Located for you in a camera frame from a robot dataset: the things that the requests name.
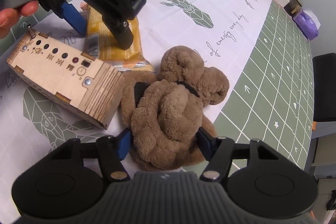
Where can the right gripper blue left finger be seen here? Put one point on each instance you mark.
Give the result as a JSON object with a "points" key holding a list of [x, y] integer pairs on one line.
{"points": [[123, 144]]}

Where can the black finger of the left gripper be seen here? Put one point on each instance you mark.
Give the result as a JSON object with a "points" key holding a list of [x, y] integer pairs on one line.
{"points": [[119, 27]]}

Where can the black chair right side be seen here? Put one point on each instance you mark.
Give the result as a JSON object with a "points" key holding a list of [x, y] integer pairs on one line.
{"points": [[324, 87]]}

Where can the person's left hand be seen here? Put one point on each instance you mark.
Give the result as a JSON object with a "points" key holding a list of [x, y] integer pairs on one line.
{"points": [[12, 10]]}

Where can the wooden radio box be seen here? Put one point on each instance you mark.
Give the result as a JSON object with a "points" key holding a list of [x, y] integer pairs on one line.
{"points": [[77, 81]]}

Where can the brown plush braided toy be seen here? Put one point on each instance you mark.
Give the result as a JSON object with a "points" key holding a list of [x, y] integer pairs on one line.
{"points": [[164, 111]]}

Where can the purple tissue pack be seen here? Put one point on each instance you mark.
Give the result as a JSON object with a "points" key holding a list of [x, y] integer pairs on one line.
{"points": [[308, 23]]}

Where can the yellow snack packet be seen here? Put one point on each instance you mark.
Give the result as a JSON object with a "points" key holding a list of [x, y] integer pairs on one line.
{"points": [[100, 43]]}

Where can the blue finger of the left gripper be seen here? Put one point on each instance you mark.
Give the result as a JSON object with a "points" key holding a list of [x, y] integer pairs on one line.
{"points": [[73, 17]]}

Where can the white deer table runner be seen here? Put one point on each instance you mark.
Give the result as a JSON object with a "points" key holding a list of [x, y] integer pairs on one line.
{"points": [[223, 32]]}

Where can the green grid tablecloth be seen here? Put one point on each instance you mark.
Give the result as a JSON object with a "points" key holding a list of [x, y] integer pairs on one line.
{"points": [[273, 98]]}

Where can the dark glass jar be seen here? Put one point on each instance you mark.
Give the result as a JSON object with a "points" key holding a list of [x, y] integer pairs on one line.
{"points": [[293, 7]]}

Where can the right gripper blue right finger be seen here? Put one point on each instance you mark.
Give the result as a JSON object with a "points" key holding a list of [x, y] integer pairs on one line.
{"points": [[206, 143]]}

